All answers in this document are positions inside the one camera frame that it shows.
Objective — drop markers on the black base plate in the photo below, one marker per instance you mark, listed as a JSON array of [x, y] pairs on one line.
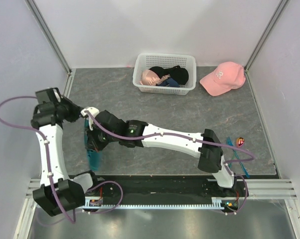
[[180, 184]]

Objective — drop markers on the iridescent pink spoon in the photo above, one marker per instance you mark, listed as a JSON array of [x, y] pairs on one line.
[[239, 142]]

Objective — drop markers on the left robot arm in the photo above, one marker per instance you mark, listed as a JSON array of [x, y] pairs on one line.
[[58, 193]]

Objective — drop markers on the black garment in basket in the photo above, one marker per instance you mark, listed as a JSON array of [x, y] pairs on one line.
[[179, 74]]

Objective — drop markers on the navy blue garment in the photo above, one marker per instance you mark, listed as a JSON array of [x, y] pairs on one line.
[[170, 82]]

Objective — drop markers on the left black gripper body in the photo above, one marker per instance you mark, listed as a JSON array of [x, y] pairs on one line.
[[71, 112]]

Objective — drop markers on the light blue cable duct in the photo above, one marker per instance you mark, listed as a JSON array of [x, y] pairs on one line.
[[96, 204]]

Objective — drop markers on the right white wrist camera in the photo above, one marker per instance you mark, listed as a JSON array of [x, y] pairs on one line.
[[90, 113]]

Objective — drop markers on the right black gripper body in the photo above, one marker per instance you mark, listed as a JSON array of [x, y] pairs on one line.
[[98, 140]]

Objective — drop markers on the peach satin garment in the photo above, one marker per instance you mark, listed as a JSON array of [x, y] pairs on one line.
[[150, 78]]

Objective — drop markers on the pink baseball cap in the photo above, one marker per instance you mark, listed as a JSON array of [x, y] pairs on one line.
[[227, 76]]

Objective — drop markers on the teal satin napkin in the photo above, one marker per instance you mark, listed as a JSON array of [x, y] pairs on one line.
[[92, 155]]

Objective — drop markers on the white plastic basket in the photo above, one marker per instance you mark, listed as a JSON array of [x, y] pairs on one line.
[[147, 60]]

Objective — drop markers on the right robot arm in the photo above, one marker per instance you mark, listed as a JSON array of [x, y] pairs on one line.
[[203, 146]]

